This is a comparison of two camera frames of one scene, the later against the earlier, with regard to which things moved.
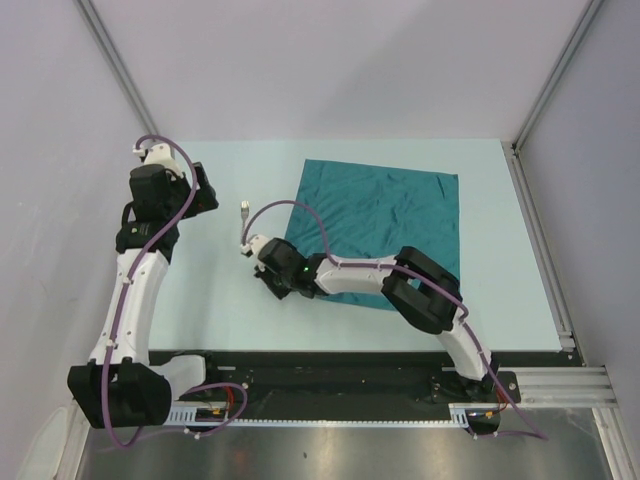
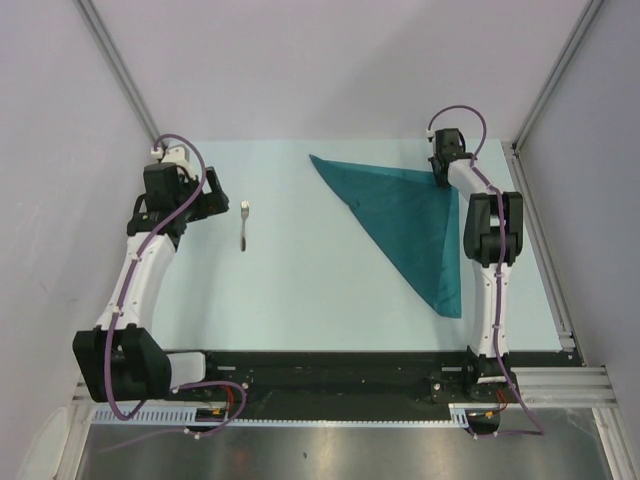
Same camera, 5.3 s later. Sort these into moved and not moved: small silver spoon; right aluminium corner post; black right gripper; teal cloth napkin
Moved: teal cloth napkin; black right gripper
Not moved: right aluminium corner post; small silver spoon
